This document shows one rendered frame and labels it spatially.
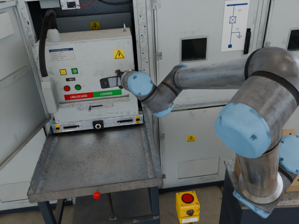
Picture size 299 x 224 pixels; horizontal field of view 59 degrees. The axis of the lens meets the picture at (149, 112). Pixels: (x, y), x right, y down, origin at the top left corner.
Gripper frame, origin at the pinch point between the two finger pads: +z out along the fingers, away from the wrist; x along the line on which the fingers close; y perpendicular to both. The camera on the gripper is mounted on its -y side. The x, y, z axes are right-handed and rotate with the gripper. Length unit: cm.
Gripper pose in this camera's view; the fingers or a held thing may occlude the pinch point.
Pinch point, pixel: (115, 78)
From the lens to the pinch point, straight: 135.3
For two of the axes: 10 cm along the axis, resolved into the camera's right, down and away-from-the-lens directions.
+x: -1.6, -9.5, -2.6
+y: 9.3, -2.3, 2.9
